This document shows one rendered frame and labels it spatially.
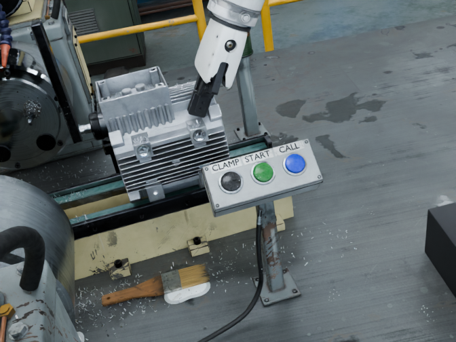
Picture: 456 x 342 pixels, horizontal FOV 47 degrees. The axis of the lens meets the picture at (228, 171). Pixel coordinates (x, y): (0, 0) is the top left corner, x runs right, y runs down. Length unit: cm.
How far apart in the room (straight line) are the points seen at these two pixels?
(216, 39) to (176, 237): 41
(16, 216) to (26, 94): 51
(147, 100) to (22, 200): 29
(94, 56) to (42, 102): 305
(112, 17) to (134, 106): 322
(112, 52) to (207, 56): 336
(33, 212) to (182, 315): 35
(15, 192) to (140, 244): 36
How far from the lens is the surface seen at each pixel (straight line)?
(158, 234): 104
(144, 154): 91
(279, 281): 93
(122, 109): 91
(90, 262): 107
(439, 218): 95
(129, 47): 418
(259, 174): 76
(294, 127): 141
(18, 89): 118
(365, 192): 116
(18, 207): 73
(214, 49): 85
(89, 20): 413
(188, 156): 92
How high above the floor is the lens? 150
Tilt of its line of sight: 34 degrees down
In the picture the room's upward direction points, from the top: 10 degrees counter-clockwise
